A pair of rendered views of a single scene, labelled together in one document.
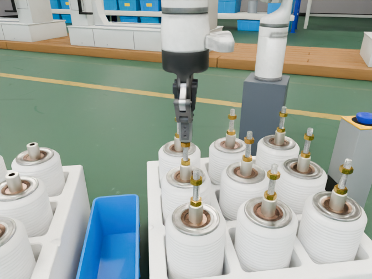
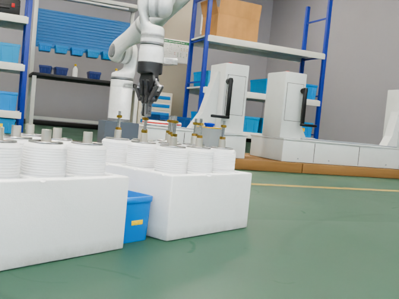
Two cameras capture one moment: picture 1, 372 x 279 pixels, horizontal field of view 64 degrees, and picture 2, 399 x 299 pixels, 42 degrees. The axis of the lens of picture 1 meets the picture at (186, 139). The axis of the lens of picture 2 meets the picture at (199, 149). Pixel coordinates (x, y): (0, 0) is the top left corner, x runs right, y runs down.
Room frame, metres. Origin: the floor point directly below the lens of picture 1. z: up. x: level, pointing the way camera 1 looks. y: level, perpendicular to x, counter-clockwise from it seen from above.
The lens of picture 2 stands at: (-0.76, 0.97, 0.33)
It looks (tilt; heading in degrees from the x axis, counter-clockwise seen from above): 3 degrees down; 316
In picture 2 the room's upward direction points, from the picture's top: 5 degrees clockwise
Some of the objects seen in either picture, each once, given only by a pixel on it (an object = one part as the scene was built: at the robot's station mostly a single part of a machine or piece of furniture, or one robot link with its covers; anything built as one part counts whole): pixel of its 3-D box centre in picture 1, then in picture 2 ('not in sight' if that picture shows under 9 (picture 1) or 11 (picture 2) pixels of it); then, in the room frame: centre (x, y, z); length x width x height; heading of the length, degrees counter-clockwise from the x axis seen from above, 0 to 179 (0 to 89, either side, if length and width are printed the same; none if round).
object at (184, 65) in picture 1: (185, 73); (149, 76); (0.49, 0.00, 0.45); 0.08 x 0.08 x 0.09
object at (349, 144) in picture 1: (347, 181); (205, 169); (0.61, -0.40, 0.16); 0.07 x 0.07 x 0.31; 7
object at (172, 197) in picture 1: (185, 214); (141, 172); (0.49, 0.00, 0.16); 0.10 x 0.10 x 0.18
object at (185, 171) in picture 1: (185, 171); (143, 138); (0.49, 0.00, 0.26); 0.02 x 0.02 x 0.03
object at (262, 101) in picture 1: (262, 118); (115, 157); (1.03, -0.29, 0.15); 0.14 x 0.14 x 0.30; 68
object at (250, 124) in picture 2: not in sight; (238, 123); (4.07, -4.38, 0.36); 0.50 x 0.38 x 0.21; 159
